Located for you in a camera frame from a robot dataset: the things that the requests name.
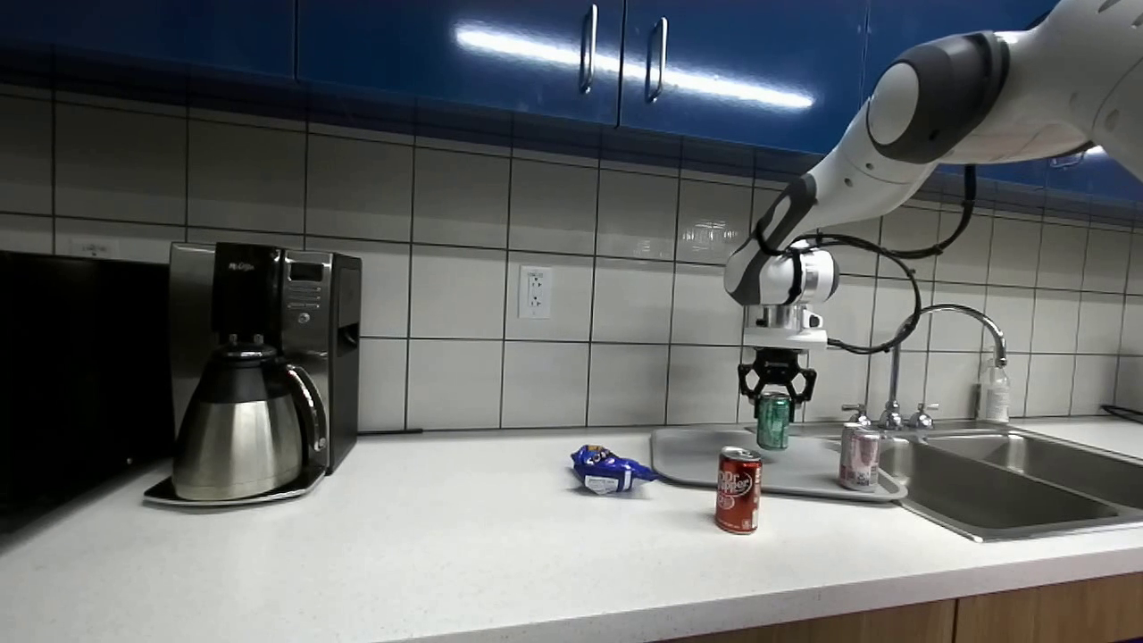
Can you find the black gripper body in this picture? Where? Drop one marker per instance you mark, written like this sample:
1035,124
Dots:
775,369

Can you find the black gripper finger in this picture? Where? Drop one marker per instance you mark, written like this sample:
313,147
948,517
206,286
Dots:
804,388
746,388

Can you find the green soda can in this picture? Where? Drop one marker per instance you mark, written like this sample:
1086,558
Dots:
774,420

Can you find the silver pink soda can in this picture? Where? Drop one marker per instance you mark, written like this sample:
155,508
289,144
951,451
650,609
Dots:
858,451

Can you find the red soda can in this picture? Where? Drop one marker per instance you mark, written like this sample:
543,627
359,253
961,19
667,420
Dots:
737,490

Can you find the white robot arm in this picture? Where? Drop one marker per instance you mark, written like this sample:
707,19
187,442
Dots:
976,97

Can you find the grey plastic tray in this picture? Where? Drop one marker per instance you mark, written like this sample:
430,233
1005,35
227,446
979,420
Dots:
807,467

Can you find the chrome sink faucet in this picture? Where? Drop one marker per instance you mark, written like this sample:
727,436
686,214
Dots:
932,375

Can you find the blue snack bag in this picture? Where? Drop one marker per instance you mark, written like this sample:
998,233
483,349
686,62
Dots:
600,468

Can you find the stainless steel double sink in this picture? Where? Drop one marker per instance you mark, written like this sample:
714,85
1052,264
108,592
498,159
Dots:
1010,482

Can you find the clear soap bottle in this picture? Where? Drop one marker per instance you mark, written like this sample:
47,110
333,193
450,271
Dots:
989,393

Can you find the steel coffee maker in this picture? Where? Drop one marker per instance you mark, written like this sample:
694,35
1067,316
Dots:
263,374

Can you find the black microwave oven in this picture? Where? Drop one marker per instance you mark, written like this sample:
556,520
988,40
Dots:
82,375

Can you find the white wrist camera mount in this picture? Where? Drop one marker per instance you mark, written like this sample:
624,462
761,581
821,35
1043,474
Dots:
784,337

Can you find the white wall outlet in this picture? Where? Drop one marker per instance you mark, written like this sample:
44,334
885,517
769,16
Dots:
533,291

